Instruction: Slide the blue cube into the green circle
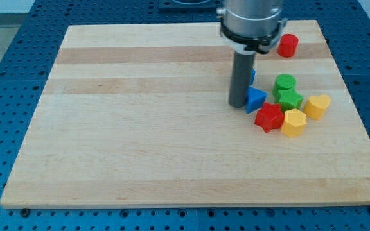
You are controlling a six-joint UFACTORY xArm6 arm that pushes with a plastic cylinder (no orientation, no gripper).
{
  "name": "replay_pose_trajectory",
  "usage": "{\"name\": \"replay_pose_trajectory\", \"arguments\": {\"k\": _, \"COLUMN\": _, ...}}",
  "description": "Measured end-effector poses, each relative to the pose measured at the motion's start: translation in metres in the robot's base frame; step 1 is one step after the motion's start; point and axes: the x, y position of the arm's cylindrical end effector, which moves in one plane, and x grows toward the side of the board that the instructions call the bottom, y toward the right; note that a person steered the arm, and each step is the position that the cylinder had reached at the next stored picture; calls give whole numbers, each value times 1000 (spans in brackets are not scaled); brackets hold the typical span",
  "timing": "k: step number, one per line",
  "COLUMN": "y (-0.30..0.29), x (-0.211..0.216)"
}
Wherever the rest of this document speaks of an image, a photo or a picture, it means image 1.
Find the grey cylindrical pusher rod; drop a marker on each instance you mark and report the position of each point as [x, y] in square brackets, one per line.
[240, 79]

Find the blue cube block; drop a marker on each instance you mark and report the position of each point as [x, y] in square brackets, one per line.
[253, 76]

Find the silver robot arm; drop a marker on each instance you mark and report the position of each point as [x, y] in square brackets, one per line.
[248, 27]

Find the blue triangle block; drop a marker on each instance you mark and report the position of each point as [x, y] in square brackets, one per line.
[255, 99]

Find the green cylinder block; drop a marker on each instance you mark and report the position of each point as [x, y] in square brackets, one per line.
[283, 82]

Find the green star block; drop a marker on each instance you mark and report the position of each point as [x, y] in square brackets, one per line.
[289, 99]

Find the red star block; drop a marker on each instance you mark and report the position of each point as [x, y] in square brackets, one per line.
[269, 117]

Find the red cylinder block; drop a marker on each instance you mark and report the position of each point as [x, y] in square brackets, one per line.
[288, 45]

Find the yellow hexagon block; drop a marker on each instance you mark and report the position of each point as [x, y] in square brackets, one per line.
[294, 123]

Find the yellow heart block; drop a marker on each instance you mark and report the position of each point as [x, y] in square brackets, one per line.
[316, 106]

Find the light wooden board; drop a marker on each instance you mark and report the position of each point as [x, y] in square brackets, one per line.
[136, 116]

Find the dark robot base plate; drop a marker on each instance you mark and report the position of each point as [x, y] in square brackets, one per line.
[173, 5]

